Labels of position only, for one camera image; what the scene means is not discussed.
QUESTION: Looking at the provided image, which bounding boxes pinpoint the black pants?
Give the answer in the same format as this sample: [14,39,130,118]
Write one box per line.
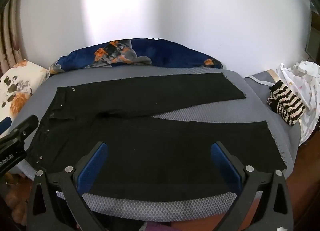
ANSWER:
[27,73,286,202]

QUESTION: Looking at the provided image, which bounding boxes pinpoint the white floral pillow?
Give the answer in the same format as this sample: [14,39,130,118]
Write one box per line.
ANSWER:
[0,60,50,120]

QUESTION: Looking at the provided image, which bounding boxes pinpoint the grey mesh mattress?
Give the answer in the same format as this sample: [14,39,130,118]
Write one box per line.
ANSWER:
[15,65,300,222]

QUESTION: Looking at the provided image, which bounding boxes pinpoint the brown patterned curtain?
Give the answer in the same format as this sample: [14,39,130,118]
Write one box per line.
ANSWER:
[1,0,24,74]

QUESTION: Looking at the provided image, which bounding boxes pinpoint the black white striped knit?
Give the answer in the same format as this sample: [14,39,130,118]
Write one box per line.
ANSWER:
[267,80,306,126]

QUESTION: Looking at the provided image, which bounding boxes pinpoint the white patterned cloth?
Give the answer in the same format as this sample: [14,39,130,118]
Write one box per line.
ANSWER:
[276,61,320,144]

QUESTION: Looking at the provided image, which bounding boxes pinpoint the dark monitor screen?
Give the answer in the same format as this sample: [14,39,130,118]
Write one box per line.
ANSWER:
[305,27,320,60]

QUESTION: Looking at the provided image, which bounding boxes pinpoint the navy floral blanket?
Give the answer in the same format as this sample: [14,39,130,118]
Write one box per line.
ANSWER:
[49,38,223,74]

